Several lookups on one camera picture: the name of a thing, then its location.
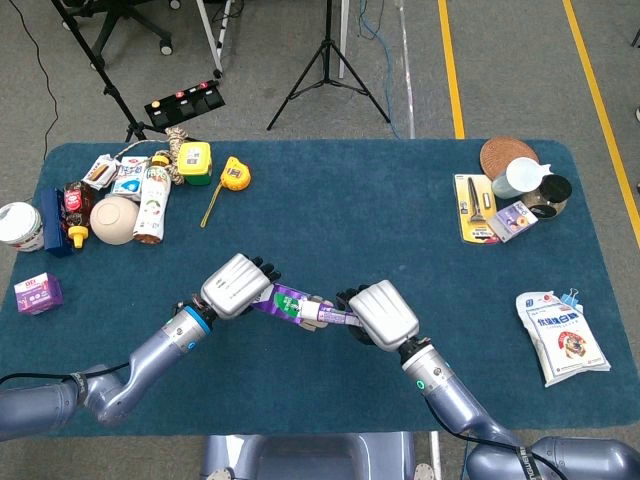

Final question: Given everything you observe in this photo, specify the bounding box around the small hot dog snack packet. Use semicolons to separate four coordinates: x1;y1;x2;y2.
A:
81;154;119;191

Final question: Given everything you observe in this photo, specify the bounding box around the black floor cable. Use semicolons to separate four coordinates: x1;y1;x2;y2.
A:
7;0;60;151

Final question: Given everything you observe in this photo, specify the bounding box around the brown woven coaster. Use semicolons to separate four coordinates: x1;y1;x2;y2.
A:
479;136;541;181

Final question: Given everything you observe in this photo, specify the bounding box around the white plastic jar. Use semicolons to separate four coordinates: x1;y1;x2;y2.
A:
0;201;45;253

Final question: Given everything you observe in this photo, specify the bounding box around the white printed pouch bag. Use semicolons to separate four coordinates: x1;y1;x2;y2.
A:
515;290;612;388

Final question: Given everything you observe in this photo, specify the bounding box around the yellow green lidded container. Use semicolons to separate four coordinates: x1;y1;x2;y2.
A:
177;141;214;187

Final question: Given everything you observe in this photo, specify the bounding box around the beige bowl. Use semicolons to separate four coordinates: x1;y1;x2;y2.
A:
89;195;140;246

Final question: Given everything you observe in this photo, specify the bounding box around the braided beige rope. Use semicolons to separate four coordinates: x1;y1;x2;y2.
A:
107;126;190;187

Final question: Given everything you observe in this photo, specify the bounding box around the blue floor cable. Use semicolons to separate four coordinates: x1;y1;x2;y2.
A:
357;0;401;140

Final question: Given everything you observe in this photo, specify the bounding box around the black office chair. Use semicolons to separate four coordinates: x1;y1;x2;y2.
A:
58;0;182;71

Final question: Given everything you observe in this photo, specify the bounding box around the small lilac white box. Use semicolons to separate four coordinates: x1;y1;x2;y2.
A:
487;201;540;244

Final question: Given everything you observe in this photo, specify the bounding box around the black slanted light stand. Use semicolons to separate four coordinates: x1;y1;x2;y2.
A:
49;0;166;143

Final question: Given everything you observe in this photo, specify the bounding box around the black foot pedal board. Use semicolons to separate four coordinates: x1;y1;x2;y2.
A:
144;79;226;129

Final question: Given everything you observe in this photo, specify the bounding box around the dark blue flat box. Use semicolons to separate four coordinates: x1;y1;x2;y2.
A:
39;187;75;259

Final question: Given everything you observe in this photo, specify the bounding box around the white frame leg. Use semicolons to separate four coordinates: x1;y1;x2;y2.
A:
194;0;234;79

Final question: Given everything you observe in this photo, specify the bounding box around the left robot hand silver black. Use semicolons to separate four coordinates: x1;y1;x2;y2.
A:
199;252;282;321

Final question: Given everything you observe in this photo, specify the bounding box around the blue felt table mat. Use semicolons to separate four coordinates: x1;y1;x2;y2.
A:
0;138;632;439

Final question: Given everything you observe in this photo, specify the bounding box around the small purple cardboard box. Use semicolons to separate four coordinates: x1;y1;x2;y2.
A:
13;272;65;315

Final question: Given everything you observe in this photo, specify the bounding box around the glass jar black lid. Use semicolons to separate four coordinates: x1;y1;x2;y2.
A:
519;173;573;220

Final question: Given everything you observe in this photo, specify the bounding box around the purple white toothpaste tube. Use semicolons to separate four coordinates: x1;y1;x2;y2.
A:
299;301;366;329

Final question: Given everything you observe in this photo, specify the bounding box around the purple milk carton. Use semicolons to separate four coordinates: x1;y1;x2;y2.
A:
249;282;332;332

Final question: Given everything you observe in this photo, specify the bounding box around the black camera tripod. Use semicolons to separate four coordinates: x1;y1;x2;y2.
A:
266;0;392;132

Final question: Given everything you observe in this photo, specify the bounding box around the tea bottle white label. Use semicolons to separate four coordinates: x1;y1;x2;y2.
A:
132;154;173;245

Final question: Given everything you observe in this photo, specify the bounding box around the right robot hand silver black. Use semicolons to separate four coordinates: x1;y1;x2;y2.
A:
335;279;420;353

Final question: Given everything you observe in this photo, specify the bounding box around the blue white milk packet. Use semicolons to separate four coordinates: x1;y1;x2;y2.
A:
109;155;150;202

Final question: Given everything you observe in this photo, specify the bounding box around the razor in yellow blister pack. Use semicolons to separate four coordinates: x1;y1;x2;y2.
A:
452;172;503;246

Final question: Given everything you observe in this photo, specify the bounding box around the dark sauce bottle yellow cap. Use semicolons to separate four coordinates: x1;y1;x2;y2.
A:
62;180;96;250

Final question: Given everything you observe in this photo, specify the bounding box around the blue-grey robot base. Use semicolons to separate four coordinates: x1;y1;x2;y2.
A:
199;433;444;480

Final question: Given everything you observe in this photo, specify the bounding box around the yellow tape measure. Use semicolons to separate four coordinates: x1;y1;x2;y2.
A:
200;156;253;229

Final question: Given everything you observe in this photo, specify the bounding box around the pale blue cup white lid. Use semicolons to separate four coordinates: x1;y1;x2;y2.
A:
491;156;552;200

